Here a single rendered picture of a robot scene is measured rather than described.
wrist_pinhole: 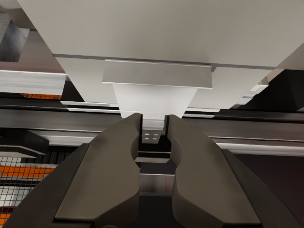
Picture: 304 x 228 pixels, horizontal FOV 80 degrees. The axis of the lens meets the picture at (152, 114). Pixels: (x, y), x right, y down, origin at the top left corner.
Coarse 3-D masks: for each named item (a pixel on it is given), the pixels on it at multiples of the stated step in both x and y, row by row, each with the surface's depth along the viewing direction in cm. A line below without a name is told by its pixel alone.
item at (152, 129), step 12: (144, 120) 27; (156, 120) 27; (144, 132) 32; (156, 132) 32; (144, 144) 40; (156, 144) 41; (168, 144) 41; (144, 156) 40; (156, 156) 41; (168, 156) 41
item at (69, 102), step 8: (64, 88) 23; (72, 88) 23; (64, 96) 23; (72, 96) 23; (80, 96) 23; (72, 104) 23; (80, 104) 23; (88, 104) 23; (96, 104) 23; (104, 104) 23; (104, 112) 25; (112, 112) 25; (192, 112) 25; (200, 112) 25; (208, 112) 25
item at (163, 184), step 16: (144, 176) 21; (160, 176) 21; (144, 192) 20; (160, 192) 21; (144, 208) 19; (160, 208) 19; (128, 224) 18; (144, 224) 19; (160, 224) 19; (176, 224) 19
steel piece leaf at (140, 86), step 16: (112, 64) 14; (128, 64) 14; (144, 64) 15; (160, 64) 15; (176, 64) 15; (192, 64) 15; (112, 80) 14; (128, 80) 14; (144, 80) 14; (160, 80) 14; (176, 80) 14; (192, 80) 14; (208, 80) 14; (128, 96) 20; (144, 96) 20; (160, 96) 20; (176, 96) 20; (192, 96) 20; (160, 112) 24; (176, 112) 24
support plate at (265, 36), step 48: (48, 0) 10; (96, 0) 10; (144, 0) 10; (192, 0) 10; (240, 0) 10; (288, 0) 10; (96, 48) 14; (144, 48) 13; (192, 48) 13; (240, 48) 13; (288, 48) 13; (96, 96) 21; (240, 96) 20
